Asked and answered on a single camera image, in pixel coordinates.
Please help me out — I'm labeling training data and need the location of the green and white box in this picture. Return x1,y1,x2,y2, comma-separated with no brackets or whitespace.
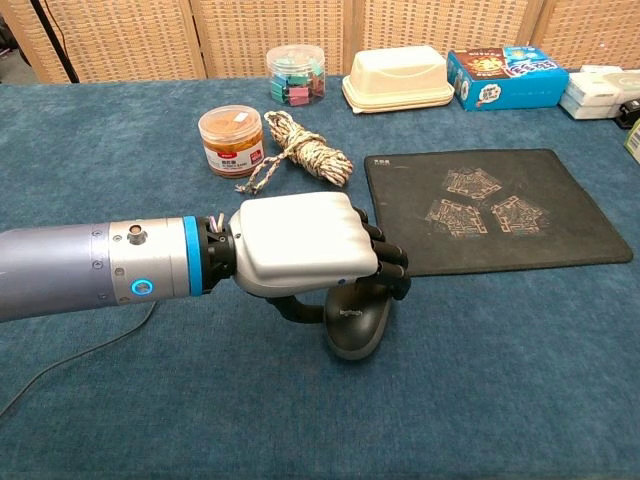
623,118,640,165

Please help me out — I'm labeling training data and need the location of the blue printed cardboard box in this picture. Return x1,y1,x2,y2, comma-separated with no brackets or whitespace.
446,46,571,112

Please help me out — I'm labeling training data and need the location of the black wired computer mouse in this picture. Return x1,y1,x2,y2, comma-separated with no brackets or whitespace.
324,279,392,361

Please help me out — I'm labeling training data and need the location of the cream plastic lidded box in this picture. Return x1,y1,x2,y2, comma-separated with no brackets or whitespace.
341,45,456,116

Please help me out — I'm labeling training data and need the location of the woven wicker folding screen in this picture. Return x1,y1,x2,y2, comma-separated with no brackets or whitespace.
0,0,640,85

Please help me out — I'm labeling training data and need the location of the black stand pole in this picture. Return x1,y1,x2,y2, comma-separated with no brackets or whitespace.
29,0,81,84

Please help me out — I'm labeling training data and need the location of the clear jar of binder clips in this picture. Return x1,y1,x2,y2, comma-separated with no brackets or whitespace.
265,45,327,108

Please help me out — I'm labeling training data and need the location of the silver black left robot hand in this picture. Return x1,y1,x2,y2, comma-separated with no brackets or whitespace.
227,192,412,326

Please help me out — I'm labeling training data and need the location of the clear jar of rubber bands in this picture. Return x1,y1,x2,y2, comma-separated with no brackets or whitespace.
197,105,265,179

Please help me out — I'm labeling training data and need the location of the stack of white boxes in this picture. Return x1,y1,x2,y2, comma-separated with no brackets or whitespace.
558,64,640,121

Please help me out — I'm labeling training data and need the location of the thin black mouse cable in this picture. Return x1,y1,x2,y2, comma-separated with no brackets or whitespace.
0,301,157,417

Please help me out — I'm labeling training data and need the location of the coiled beige braided rope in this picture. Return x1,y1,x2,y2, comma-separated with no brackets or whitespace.
234,110,355,196

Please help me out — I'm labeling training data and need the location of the blue fabric tablecloth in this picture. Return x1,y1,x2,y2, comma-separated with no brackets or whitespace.
0,74,640,480

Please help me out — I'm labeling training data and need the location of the small black device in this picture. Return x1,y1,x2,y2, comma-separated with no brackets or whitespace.
613,98,640,130

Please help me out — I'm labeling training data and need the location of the black printed mouse pad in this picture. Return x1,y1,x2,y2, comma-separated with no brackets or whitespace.
363,147,635,278

